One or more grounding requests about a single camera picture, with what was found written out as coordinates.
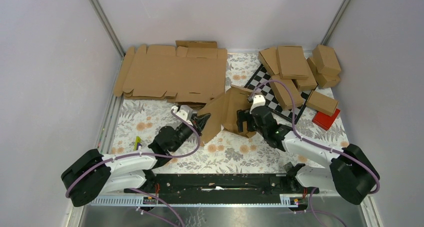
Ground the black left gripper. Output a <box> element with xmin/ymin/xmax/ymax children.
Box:
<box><xmin>171</xmin><ymin>112</ymin><xmax>211</xmax><ymax>152</ymax></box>

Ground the brown cardboard box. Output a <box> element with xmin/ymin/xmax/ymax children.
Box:
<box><xmin>197</xmin><ymin>85</ymin><xmax>256</xmax><ymax>146</ymax></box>

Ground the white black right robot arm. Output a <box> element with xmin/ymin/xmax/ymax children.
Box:
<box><xmin>236</xmin><ymin>106</ymin><xmax>381</xmax><ymax>205</ymax></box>

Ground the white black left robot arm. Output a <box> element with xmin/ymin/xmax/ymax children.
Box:
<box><xmin>61</xmin><ymin>113</ymin><xmax>211</xmax><ymax>207</ymax></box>

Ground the folded cardboard box front centre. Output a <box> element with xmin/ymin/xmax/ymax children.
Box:
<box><xmin>269</xmin><ymin>75</ymin><xmax>304</xmax><ymax>111</ymax></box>

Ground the folded cardboard box back left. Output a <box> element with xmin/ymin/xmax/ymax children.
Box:
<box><xmin>258</xmin><ymin>46</ymin><xmax>279</xmax><ymax>76</ymax></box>

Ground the folded cardboard box large top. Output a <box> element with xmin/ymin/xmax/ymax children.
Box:
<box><xmin>276</xmin><ymin>45</ymin><xmax>309</xmax><ymax>80</ymax></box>

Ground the folded cardboard box middle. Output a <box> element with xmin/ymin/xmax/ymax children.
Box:
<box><xmin>292</xmin><ymin>67</ymin><xmax>318</xmax><ymax>92</ymax></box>

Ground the folded cardboard box front right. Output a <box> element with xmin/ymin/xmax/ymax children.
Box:
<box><xmin>305</xmin><ymin>90</ymin><xmax>339</xmax><ymax>116</ymax></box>

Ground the red box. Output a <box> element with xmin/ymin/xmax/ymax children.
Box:
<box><xmin>312</xmin><ymin>108</ymin><xmax>340</xmax><ymax>131</ymax></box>

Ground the folded cardboard box lower right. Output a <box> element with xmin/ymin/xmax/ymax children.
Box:
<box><xmin>306</xmin><ymin>57</ymin><xmax>341</xmax><ymax>89</ymax></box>

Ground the folded cardboard box top right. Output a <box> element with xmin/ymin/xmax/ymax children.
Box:
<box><xmin>312</xmin><ymin>44</ymin><xmax>341</xmax><ymax>77</ymax></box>

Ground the black white checkerboard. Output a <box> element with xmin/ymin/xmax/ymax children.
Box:
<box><xmin>244</xmin><ymin>64</ymin><xmax>312</xmax><ymax>124</ymax></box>

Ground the floral patterned table mat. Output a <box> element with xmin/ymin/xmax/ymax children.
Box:
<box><xmin>110</xmin><ymin>53</ymin><xmax>350</xmax><ymax>175</ymax></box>

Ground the stack of flat cardboard sheets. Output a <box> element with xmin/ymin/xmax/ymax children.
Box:
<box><xmin>113</xmin><ymin>40</ymin><xmax>228</xmax><ymax>106</ymax></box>

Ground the yellow green pen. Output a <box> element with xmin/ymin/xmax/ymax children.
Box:
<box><xmin>133</xmin><ymin>136</ymin><xmax>142</xmax><ymax>151</ymax></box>

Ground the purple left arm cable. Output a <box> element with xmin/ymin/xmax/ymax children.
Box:
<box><xmin>65</xmin><ymin>109</ymin><xmax>202</xmax><ymax>227</ymax></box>

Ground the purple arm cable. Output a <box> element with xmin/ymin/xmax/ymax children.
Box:
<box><xmin>248</xmin><ymin>79</ymin><xmax>381</xmax><ymax>227</ymax></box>
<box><xmin>65</xmin><ymin>109</ymin><xmax>202</xmax><ymax>227</ymax></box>

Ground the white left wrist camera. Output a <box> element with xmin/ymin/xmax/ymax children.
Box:
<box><xmin>171</xmin><ymin>105</ymin><xmax>193</xmax><ymax>122</ymax></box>

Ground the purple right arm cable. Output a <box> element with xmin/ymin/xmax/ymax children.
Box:
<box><xmin>248</xmin><ymin>79</ymin><xmax>381</xmax><ymax>227</ymax></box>

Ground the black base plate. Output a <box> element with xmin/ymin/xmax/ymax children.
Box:
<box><xmin>138</xmin><ymin>173</ymin><xmax>312</xmax><ymax>206</ymax></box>

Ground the aluminium rail frame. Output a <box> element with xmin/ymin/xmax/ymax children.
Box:
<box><xmin>67</xmin><ymin>0</ymin><xmax>383</xmax><ymax>227</ymax></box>

